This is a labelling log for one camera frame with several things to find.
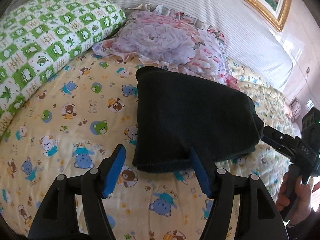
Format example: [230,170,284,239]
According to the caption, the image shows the green checkered pillow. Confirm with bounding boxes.
[0,0,127,130]

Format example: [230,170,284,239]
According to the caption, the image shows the person's right hand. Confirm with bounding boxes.
[276,175,320,227]

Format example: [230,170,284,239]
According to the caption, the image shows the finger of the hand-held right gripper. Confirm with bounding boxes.
[262,126,295,145]
[261,137,294,158]

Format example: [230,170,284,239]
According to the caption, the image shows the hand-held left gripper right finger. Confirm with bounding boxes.
[190,147,288,240]

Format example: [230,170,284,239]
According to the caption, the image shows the thin wall cable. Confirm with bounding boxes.
[297,74,310,98]

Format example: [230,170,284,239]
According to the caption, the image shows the pink sheet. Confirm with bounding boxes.
[285,106,304,138]

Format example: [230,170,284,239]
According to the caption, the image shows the black pants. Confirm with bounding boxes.
[132,66,265,173]

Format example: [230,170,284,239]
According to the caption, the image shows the floral ruffled pillow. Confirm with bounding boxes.
[92,3,240,90]

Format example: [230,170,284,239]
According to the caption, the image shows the person's right forearm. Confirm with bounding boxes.
[285,205,320,240]

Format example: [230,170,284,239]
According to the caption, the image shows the pink striped pillow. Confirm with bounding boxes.
[289,97,302,120]

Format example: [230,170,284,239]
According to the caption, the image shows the yellow bear print bed sheet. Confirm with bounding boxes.
[0,54,302,240]

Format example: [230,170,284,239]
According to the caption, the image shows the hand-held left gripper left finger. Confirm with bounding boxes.
[28,144,126,240]

